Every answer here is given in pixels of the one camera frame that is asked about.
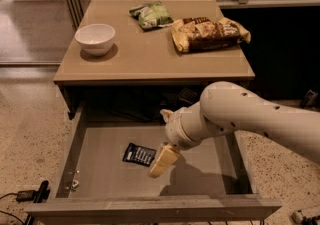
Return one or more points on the grey cabinet with counter top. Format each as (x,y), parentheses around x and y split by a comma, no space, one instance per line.
(139,57)

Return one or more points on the black power adapter with cable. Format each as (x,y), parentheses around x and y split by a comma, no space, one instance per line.
(35,196)

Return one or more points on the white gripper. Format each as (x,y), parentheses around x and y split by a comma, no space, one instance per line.
(175,129)

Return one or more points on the green chip bag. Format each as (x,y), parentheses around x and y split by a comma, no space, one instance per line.
(151,16)

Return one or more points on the open grey top drawer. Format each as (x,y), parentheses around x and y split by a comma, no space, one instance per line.
(211,182)

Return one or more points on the white power strip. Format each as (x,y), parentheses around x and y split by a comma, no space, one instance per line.
(307,216)

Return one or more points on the small dark device on floor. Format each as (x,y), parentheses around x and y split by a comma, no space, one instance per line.
(309,99)

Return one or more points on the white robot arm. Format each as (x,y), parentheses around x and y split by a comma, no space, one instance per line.
(224,108)

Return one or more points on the yellow brown snack bag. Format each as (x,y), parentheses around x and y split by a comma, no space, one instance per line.
(202,34)

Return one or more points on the blue rxbar blueberry wrapper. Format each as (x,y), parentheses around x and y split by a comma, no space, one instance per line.
(139,155)

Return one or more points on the white ceramic bowl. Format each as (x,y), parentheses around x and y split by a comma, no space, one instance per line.
(95,39)

